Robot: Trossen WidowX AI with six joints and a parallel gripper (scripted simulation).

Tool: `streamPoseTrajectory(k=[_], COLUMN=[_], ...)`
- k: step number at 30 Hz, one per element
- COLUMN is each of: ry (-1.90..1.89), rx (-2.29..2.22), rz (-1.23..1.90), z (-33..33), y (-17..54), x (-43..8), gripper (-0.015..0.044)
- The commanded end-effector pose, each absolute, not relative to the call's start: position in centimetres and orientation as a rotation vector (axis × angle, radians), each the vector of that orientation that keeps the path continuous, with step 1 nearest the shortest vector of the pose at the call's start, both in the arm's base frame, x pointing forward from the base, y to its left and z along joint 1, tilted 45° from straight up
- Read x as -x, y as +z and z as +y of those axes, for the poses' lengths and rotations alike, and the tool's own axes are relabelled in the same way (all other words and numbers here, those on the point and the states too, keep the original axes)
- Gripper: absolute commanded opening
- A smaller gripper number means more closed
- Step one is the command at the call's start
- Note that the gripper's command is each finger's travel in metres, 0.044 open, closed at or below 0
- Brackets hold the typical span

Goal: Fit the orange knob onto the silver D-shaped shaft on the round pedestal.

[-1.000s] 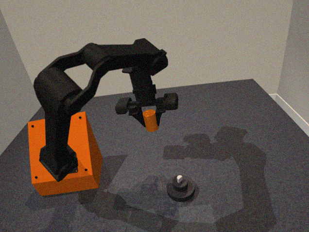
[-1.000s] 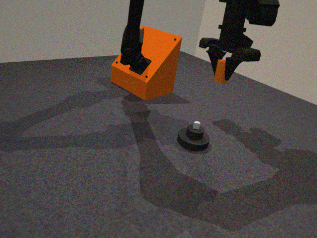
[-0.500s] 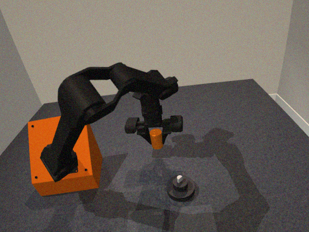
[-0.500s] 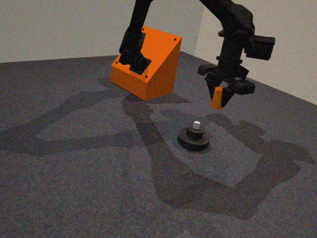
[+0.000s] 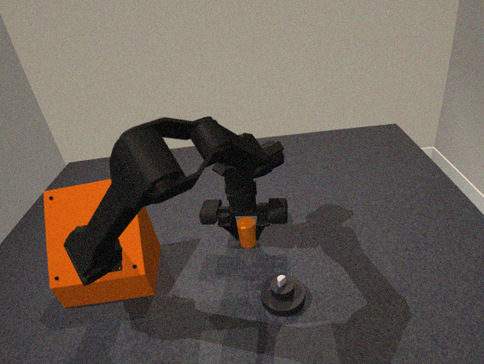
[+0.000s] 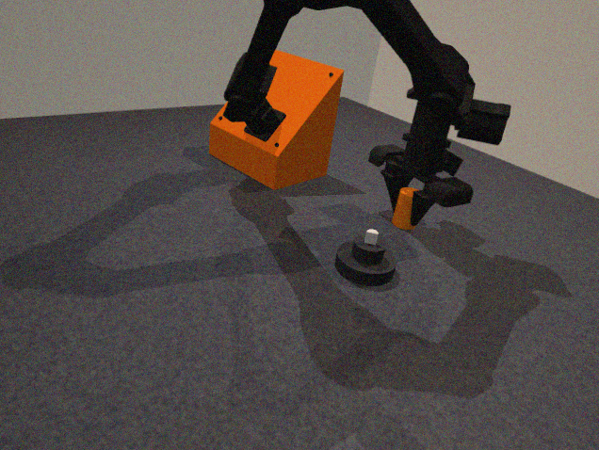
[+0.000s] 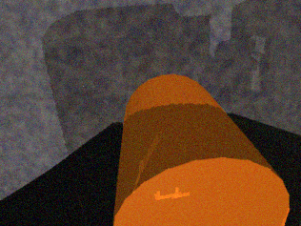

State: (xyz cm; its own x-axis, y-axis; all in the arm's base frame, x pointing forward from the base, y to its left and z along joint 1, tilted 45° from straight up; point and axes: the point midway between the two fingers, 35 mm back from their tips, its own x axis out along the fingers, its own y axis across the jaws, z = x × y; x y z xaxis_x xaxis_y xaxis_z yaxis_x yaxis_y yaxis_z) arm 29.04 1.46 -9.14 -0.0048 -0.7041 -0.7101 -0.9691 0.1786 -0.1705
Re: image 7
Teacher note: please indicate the orange knob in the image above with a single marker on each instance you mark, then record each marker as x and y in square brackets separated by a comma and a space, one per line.
[184, 162]

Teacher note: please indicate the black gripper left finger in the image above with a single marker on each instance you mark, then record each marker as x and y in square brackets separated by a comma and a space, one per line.
[79, 191]

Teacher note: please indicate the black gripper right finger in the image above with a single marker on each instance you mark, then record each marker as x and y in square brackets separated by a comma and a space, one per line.
[282, 150]

